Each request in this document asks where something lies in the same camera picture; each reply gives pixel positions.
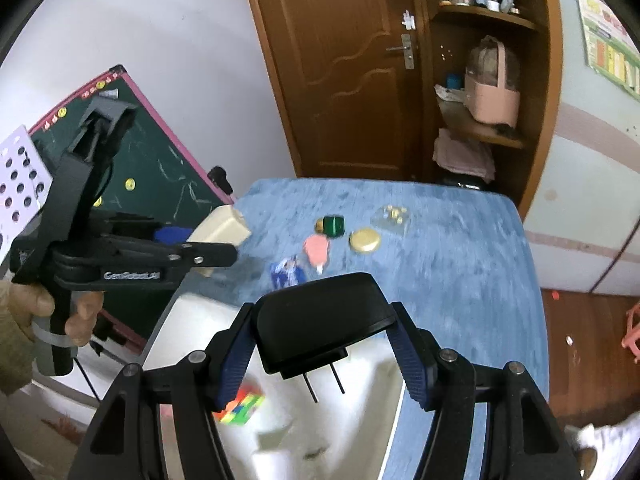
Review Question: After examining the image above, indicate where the pale floral wardrobe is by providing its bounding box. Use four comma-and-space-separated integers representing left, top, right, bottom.
520, 0, 640, 296

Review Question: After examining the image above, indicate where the person's left forearm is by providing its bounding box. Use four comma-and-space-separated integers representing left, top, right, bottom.
0, 310, 38, 397

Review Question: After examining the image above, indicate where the beige hexagonal box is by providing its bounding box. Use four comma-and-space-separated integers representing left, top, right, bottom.
187, 205, 252, 278

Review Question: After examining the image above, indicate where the green chalkboard with pink frame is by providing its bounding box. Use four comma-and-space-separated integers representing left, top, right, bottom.
27, 64, 236, 348

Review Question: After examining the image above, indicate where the pink basket with handle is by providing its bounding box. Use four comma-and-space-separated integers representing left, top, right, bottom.
464, 36, 521, 128

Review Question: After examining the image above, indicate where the wall poster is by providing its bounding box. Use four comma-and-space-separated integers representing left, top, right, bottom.
572, 0, 640, 96

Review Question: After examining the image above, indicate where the green bottle with gold cap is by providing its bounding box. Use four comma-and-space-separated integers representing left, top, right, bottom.
315, 215, 347, 237

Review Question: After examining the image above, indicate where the multicolour puzzle cube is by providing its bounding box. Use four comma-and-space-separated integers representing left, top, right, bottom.
212, 380, 266, 427

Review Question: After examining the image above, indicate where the wooden corner shelf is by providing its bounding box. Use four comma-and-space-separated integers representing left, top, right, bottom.
415, 0, 563, 221

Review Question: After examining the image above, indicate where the gold round compact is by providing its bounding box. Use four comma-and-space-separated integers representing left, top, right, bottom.
348, 228, 382, 254

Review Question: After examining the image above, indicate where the white quilt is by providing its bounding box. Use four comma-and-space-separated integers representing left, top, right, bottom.
565, 410, 636, 480

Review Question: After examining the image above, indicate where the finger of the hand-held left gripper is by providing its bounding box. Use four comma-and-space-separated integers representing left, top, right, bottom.
97, 214, 195, 245
107, 234, 239, 268

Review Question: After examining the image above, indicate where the brown wooden door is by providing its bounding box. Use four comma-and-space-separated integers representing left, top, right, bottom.
240, 0, 426, 181

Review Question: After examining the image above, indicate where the blue table cloth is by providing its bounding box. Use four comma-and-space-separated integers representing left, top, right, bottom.
165, 177, 551, 480

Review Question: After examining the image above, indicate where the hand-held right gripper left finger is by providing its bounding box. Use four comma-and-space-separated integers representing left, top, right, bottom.
67, 301, 256, 480

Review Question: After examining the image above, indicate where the wooden bed post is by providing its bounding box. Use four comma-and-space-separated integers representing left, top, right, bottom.
575, 447, 598, 476

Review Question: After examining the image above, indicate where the pink plastic stool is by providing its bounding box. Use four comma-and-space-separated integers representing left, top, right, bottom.
621, 300, 640, 365

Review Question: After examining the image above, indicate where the pink round case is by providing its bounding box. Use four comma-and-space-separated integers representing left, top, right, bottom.
303, 234, 331, 275

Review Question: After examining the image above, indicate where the white plastic tray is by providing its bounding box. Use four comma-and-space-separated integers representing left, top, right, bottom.
135, 292, 406, 480

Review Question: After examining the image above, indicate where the white perforated board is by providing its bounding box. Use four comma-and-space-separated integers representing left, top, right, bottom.
0, 125, 55, 256

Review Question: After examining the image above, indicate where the white paper packet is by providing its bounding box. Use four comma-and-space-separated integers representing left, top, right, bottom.
434, 84, 468, 103

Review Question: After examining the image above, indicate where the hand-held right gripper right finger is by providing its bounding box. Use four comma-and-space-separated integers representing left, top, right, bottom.
390, 301, 583, 480

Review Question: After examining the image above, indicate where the black charger plug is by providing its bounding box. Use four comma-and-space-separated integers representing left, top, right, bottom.
254, 272, 399, 404

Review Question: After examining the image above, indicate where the person's left hand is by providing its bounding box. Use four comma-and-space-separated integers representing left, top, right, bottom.
0, 280, 105, 350

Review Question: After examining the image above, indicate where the black chalkboard stand knob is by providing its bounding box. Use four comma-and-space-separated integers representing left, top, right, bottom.
207, 166, 233, 193

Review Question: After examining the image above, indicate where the metal door handle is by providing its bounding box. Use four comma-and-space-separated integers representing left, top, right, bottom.
386, 34, 416, 71

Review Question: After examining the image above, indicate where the blue card packet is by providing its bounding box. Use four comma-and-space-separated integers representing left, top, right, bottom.
270, 256, 307, 289

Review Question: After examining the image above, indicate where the pink folded cloth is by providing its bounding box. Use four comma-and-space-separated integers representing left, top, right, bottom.
432, 128, 496, 181

